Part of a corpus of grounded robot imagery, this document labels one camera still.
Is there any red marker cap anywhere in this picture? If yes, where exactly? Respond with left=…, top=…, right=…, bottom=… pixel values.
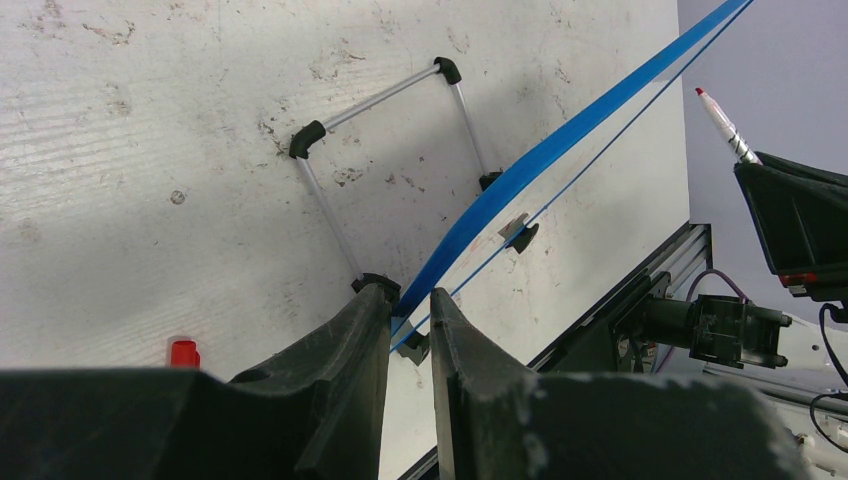
left=168, top=339, right=201, bottom=369

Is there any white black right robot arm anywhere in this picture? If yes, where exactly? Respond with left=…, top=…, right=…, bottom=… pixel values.
left=604, top=154, right=847, bottom=479

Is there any blue-framed whiteboard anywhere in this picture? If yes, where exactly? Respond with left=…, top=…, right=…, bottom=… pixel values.
left=389, top=0, right=757, bottom=354

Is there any silver whiteboard support stand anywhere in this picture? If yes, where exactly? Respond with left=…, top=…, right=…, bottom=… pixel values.
left=287, top=56, right=501, bottom=290

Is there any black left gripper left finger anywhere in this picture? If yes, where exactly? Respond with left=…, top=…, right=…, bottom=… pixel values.
left=1, top=284, right=392, bottom=479

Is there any black whiteboard foot clip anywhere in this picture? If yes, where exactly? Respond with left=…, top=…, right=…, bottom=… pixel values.
left=498, top=213, right=540, bottom=254
left=397, top=331, right=430, bottom=366

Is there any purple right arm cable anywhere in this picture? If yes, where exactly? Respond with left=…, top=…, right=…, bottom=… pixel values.
left=655, top=268, right=750, bottom=372

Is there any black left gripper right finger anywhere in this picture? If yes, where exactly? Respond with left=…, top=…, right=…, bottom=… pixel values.
left=430, top=288, right=809, bottom=479

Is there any aluminium front frame rail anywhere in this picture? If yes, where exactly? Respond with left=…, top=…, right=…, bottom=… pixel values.
left=647, top=222, right=713, bottom=300

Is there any red whiteboard marker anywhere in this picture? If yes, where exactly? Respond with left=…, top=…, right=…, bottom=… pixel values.
left=695, top=87, right=761, bottom=164

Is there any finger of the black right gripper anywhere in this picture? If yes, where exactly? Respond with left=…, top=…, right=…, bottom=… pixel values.
left=733, top=152, right=847, bottom=302

